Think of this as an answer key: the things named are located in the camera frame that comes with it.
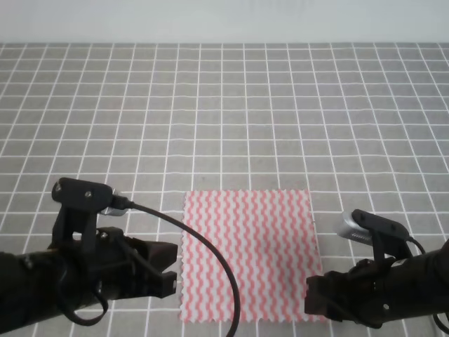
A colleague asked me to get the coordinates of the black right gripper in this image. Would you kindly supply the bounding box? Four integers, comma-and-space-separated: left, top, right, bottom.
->
304, 259, 403, 329

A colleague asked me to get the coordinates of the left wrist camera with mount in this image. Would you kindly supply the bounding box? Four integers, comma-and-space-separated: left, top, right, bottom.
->
50, 178, 132, 252

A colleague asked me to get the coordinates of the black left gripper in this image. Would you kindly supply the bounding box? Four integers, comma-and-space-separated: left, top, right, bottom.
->
62, 227, 178, 308

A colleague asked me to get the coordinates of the grey checked tablecloth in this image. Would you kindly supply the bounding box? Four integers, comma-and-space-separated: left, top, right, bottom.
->
0, 42, 449, 337

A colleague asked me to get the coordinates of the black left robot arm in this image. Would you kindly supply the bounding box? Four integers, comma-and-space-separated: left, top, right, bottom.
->
1, 227, 177, 333

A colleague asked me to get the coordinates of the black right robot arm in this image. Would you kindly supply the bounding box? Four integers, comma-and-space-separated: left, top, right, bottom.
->
304, 244, 448, 329

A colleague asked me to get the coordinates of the pink white wavy striped towel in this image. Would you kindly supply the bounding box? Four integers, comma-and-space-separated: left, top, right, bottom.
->
180, 190, 322, 322

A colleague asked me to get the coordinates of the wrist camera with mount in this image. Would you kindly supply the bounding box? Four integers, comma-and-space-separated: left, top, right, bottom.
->
335, 209, 413, 263
50, 178, 132, 252

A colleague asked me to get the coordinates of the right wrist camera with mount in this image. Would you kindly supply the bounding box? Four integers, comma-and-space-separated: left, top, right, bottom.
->
335, 209, 413, 263

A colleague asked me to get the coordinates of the black left camera cable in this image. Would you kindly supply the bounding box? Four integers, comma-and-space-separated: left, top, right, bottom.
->
114, 194, 241, 337

